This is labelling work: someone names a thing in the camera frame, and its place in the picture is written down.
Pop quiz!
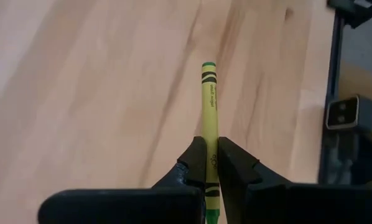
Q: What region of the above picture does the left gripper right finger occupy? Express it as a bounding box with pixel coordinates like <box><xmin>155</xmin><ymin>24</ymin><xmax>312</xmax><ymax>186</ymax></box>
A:
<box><xmin>217</xmin><ymin>136</ymin><xmax>372</xmax><ymax>224</ymax></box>

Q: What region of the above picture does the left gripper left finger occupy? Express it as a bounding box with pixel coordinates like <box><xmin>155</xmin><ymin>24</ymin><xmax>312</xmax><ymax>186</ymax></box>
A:
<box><xmin>37</xmin><ymin>136</ymin><xmax>208</xmax><ymax>224</ymax></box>

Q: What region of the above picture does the black aluminium table frame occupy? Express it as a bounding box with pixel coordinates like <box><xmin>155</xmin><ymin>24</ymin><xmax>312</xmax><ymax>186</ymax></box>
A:
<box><xmin>317</xmin><ymin>12</ymin><xmax>372</xmax><ymax>185</ymax></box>

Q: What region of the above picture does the yellow green crayon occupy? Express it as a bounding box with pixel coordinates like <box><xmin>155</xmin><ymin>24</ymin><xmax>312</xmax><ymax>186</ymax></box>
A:
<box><xmin>200</xmin><ymin>61</ymin><xmax>221</xmax><ymax>224</ymax></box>

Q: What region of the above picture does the black drawer cabinet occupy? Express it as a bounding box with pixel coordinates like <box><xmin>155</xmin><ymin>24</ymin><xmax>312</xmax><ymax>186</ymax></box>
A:
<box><xmin>327</xmin><ymin>0</ymin><xmax>372</xmax><ymax>29</ymax></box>

